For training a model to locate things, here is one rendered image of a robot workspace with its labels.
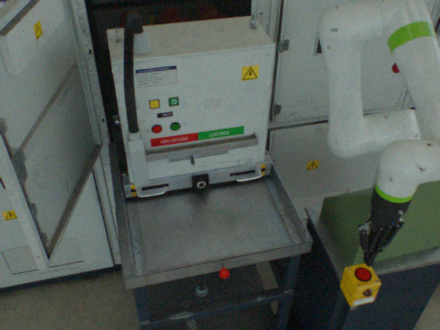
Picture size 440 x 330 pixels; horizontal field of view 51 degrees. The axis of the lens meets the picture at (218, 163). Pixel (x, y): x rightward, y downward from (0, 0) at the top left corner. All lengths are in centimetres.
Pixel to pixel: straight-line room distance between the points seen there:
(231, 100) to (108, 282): 136
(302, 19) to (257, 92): 43
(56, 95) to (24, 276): 120
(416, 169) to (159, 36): 85
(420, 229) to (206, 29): 96
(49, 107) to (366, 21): 94
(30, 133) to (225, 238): 68
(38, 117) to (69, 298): 127
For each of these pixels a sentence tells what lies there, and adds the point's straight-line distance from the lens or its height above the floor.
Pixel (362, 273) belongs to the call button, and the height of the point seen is 91.
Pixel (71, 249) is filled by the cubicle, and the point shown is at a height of 25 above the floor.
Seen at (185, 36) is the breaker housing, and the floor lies 139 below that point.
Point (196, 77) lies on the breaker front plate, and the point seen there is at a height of 131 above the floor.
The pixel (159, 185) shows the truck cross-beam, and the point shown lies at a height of 90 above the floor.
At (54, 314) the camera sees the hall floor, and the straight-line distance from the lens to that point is 250.
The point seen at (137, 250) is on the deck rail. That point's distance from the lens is 154.
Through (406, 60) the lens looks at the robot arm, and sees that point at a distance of 129.
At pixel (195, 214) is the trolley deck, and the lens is 163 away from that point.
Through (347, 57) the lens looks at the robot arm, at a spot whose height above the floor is 143.
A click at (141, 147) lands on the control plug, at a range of 142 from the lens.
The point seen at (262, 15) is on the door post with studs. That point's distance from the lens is 180.
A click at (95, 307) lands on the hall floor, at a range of 247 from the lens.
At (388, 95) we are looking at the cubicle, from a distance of 225.
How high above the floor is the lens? 205
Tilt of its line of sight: 41 degrees down
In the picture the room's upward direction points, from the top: 1 degrees clockwise
